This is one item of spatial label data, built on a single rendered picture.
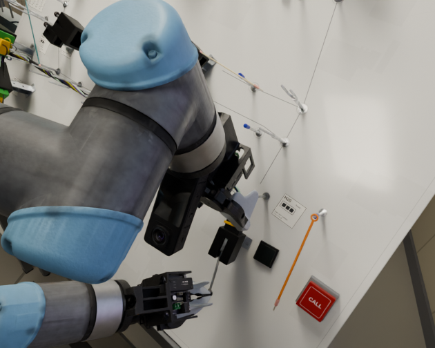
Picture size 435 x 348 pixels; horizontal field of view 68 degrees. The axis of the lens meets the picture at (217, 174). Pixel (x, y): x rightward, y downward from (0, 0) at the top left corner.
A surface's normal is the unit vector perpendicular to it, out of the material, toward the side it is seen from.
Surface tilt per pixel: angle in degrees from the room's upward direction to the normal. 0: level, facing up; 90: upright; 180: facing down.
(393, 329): 0
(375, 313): 0
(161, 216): 62
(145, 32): 30
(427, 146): 54
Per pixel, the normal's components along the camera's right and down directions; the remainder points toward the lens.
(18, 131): 0.09, -0.62
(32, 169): -0.09, -0.19
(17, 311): 0.67, -0.46
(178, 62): 0.83, 0.36
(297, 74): -0.42, -0.04
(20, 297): 0.51, -0.79
